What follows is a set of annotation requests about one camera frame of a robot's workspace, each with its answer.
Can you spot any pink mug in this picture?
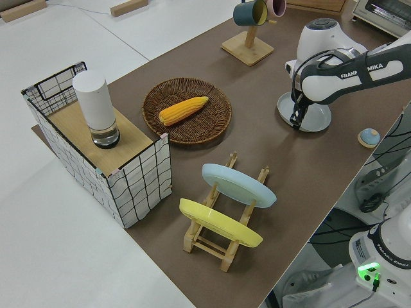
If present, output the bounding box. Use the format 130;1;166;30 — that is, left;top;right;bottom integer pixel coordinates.
265;0;287;17

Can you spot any round wicker basket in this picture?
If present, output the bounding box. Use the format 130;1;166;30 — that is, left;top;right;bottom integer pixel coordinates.
141;77;232;145

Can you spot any yellow plate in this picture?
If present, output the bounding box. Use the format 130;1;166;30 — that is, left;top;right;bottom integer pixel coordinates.
179;198;265;248

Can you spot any wooden block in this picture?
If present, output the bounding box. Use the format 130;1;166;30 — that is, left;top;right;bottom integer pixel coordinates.
0;0;46;22
110;0;152;17

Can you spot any black wire rack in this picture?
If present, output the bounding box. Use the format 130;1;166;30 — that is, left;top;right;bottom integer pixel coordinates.
34;60;88;117

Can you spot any wooden plate rack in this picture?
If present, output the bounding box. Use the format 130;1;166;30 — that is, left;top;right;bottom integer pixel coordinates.
182;151;270;273

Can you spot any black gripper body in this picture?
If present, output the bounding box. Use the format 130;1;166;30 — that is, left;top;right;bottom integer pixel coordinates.
290;92;309;121

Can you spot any white cylinder appliance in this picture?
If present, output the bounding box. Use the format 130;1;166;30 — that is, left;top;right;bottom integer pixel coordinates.
71;71;121;149

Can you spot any wooden mug tree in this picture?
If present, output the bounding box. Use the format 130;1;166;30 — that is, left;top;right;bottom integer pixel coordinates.
220;17;277;67

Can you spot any yellow corn cob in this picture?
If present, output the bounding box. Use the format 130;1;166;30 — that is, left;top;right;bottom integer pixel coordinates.
159;96;209;126

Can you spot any light blue plate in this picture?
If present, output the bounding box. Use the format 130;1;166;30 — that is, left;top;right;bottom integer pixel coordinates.
202;163;277;209

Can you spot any wooden drawer cabinet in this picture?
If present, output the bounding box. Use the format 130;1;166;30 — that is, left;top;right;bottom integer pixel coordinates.
285;0;347;13

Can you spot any white toaster oven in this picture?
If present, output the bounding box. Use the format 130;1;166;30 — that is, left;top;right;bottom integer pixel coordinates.
352;0;411;39

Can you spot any gray plate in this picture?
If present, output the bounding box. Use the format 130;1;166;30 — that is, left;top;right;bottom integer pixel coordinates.
277;91;332;133

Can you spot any teal mug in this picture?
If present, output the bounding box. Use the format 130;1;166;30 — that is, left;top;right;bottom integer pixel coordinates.
232;0;269;27

